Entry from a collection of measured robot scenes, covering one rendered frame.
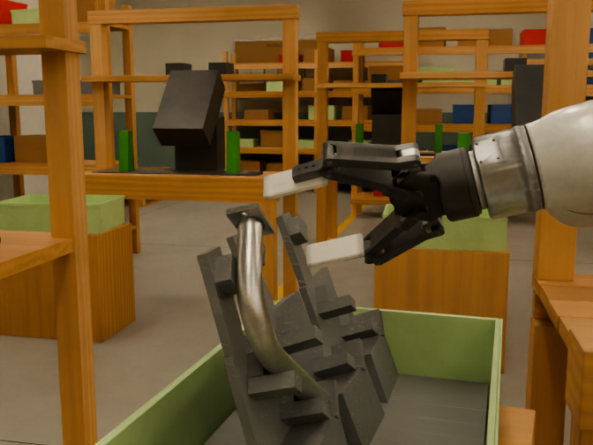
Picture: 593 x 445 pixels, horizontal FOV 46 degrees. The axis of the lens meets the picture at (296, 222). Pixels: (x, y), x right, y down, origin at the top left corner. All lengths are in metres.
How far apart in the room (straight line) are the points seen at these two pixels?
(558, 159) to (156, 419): 0.56
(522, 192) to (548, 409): 1.35
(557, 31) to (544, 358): 0.83
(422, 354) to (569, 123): 0.66
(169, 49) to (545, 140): 11.89
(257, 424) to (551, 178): 0.42
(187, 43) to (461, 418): 11.51
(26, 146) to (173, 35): 6.31
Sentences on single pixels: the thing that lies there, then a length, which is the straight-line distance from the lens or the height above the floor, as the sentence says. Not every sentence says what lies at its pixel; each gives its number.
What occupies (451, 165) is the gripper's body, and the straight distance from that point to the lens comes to 0.74.
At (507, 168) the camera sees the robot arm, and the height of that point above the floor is 1.26.
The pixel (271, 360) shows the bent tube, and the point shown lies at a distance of 0.79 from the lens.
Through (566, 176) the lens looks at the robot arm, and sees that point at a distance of 0.73.
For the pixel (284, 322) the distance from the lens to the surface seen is 0.99.
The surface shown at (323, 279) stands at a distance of 1.21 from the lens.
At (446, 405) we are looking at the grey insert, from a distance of 1.19.
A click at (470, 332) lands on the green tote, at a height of 0.93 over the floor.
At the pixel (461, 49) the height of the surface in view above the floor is 1.97.
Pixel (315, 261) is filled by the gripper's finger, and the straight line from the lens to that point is 0.84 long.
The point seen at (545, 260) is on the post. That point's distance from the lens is 1.92.
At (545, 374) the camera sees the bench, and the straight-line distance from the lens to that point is 2.00.
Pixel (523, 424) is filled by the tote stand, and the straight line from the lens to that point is 1.30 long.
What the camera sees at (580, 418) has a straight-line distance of 1.39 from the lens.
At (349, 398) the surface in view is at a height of 0.92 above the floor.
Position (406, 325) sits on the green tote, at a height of 0.94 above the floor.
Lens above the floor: 1.32
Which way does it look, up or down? 9 degrees down
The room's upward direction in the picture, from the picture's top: straight up
